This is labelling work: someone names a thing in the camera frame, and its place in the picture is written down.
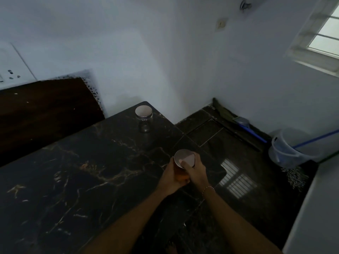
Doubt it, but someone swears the person's right hand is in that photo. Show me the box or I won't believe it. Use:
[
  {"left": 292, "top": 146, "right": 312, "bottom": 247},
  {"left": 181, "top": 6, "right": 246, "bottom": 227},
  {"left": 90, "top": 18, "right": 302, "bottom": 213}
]
[{"left": 179, "top": 153, "right": 207, "bottom": 195}]

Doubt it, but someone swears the person's left hand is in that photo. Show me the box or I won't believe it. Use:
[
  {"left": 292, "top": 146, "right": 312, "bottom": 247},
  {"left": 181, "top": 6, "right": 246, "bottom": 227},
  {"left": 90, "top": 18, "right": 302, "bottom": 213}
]
[{"left": 155, "top": 158, "right": 191, "bottom": 196}]

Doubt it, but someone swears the glass jar with amber contents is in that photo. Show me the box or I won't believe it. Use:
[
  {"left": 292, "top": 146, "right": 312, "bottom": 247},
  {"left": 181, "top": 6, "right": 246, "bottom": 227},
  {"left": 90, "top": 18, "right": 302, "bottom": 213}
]
[{"left": 173, "top": 149, "right": 196, "bottom": 183}]

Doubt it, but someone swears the person's left forearm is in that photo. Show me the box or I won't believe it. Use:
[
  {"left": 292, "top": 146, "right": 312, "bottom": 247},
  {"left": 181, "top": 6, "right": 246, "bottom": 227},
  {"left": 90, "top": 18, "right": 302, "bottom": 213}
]
[{"left": 83, "top": 187, "right": 172, "bottom": 254}]

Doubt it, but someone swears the person's right forearm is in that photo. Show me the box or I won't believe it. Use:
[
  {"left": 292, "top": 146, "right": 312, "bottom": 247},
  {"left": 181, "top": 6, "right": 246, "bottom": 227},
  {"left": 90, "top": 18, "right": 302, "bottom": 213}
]
[{"left": 200, "top": 187, "right": 283, "bottom": 254}]

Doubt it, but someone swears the empty glass jar, steel lid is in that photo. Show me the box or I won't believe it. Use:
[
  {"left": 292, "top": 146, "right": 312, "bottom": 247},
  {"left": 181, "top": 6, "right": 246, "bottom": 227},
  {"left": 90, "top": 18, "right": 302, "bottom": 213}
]
[{"left": 135, "top": 106, "right": 154, "bottom": 134}]

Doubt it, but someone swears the dark green cloth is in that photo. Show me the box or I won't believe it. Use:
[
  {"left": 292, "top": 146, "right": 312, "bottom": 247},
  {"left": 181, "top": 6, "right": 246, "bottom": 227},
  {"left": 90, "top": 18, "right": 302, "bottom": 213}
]
[{"left": 212, "top": 98, "right": 238, "bottom": 122}]

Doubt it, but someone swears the grey plastic bucket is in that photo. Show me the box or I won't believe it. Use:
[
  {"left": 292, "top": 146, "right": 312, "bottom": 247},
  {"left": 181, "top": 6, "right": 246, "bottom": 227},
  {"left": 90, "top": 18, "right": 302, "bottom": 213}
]
[{"left": 268, "top": 128, "right": 323, "bottom": 169}]

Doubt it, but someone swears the dark wooden board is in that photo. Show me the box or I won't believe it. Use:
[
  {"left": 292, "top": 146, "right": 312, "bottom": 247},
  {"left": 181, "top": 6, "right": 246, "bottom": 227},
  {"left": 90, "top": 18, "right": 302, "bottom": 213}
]
[{"left": 0, "top": 77, "right": 106, "bottom": 167}]

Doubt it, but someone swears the white-framed window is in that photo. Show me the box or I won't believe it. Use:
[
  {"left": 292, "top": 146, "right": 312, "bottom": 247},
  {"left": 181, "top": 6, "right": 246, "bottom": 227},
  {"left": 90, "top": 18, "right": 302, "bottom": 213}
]
[{"left": 284, "top": 0, "right": 339, "bottom": 77}]

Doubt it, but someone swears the blue-handled brush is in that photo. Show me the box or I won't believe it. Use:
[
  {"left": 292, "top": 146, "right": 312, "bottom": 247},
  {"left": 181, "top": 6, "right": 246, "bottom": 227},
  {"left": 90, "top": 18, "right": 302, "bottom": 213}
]
[{"left": 233, "top": 117, "right": 268, "bottom": 144}]

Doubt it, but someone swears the blue mop handle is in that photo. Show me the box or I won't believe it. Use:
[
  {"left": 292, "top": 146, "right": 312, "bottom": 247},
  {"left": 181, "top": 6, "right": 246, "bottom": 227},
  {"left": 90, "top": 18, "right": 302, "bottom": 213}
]
[{"left": 292, "top": 129, "right": 339, "bottom": 149}]

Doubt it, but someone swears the white wall socket panel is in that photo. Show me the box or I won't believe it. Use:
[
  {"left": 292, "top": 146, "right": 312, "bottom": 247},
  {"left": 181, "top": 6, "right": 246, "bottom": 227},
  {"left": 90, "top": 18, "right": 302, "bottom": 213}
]
[{"left": 0, "top": 42, "right": 38, "bottom": 89}]

